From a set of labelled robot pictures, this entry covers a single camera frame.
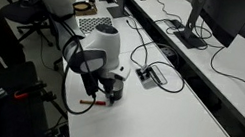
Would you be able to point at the black white calibration checkerboard sheet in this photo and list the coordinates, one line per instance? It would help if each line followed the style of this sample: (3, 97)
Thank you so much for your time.
(95, 23)

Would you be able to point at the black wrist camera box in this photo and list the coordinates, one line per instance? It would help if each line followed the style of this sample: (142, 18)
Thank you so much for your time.
(89, 84)

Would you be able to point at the black office chair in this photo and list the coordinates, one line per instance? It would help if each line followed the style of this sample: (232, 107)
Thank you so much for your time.
(20, 13)

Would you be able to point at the grey backed computer monitor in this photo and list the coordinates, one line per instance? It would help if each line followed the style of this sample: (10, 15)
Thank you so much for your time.
(233, 17)

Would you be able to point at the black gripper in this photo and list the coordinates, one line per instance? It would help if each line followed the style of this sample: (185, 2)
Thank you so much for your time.
(106, 82)

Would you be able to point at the red marker pen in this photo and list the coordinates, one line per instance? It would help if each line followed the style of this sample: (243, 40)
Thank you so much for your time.
(89, 102)

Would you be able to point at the grey docking hub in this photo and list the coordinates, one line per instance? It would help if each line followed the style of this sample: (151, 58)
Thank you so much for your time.
(173, 23)

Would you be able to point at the grey monitor stand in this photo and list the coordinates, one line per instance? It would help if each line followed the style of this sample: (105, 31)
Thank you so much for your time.
(193, 23)

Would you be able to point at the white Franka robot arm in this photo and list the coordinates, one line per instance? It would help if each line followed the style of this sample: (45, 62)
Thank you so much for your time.
(99, 44)

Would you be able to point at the dark flat monitor base plate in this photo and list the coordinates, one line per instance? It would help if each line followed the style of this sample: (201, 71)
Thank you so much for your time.
(117, 11)

